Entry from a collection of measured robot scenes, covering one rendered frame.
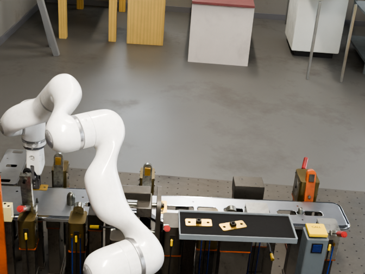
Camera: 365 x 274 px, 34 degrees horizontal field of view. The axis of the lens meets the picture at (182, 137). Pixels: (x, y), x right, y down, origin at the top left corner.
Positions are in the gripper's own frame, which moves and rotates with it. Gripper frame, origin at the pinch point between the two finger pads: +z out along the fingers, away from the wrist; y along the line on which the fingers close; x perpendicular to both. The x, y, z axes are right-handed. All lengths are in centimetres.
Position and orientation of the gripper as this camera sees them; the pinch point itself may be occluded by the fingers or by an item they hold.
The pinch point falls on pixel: (35, 181)
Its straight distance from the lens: 227.8
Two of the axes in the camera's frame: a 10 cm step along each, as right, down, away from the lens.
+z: -0.7, 8.9, 4.4
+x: -10.0, -0.5, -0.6
